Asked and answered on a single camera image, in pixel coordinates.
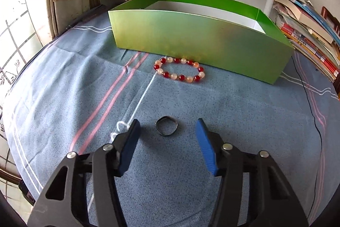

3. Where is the red and white bead bracelet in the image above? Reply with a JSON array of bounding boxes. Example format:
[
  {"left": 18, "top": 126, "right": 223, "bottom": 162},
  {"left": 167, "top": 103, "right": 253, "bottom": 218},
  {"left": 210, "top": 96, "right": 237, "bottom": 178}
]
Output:
[{"left": 153, "top": 56, "right": 206, "bottom": 83}]

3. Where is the white string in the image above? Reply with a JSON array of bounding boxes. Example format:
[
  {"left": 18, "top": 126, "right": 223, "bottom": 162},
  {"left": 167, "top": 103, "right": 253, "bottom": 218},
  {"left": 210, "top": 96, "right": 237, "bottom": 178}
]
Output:
[{"left": 110, "top": 73, "right": 157, "bottom": 141}]

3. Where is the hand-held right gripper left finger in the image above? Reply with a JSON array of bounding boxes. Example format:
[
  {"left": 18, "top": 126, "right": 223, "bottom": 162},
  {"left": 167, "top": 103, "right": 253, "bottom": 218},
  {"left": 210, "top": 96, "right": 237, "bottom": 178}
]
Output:
[{"left": 27, "top": 119, "right": 141, "bottom": 227}]

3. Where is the dark metal ring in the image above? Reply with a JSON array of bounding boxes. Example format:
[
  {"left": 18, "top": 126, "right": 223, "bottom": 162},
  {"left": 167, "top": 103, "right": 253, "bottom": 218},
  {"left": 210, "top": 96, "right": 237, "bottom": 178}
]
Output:
[{"left": 155, "top": 116, "right": 178, "bottom": 137}]

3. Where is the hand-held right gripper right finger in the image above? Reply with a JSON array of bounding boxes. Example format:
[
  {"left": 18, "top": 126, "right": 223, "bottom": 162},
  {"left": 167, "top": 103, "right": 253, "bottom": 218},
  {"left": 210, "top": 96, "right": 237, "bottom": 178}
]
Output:
[{"left": 195, "top": 118, "right": 309, "bottom": 227}]

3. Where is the dark red wooden headboard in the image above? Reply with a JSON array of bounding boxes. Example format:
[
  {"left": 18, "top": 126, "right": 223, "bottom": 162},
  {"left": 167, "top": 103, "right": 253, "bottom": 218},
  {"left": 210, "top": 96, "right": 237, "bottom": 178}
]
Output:
[{"left": 321, "top": 6, "right": 340, "bottom": 39}]

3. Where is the window with grille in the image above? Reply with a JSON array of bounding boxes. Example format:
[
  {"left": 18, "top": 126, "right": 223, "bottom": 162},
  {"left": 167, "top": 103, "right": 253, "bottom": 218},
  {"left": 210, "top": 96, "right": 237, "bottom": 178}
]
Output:
[{"left": 0, "top": 0, "right": 56, "bottom": 137}]

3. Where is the black cable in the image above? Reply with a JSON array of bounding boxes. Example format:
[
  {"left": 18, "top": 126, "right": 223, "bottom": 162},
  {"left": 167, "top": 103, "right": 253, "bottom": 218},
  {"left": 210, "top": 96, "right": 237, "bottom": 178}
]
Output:
[{"left": 292, "top": 53, "right": 323, "bottom": 221}]

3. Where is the blue striped cloth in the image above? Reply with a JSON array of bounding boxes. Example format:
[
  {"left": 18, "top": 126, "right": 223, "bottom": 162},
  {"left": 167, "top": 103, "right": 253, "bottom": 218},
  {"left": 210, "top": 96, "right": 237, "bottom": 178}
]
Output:
[{"left": 0, "top": 13, "right": 340, "bottom": 227}]

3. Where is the stack of books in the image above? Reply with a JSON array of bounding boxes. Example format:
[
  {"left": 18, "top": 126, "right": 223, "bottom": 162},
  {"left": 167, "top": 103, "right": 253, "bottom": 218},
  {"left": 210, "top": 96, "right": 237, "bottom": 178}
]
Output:
[{"left": 273, "top": 0, "right": 340, "bottom": 82}]

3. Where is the green cardboard box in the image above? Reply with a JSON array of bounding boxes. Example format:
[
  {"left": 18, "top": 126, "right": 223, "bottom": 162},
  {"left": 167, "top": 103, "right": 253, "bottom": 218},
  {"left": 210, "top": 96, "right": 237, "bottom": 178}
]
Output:
[{"left": 108, "top": 0, "right": 295, "bottom": 86}]

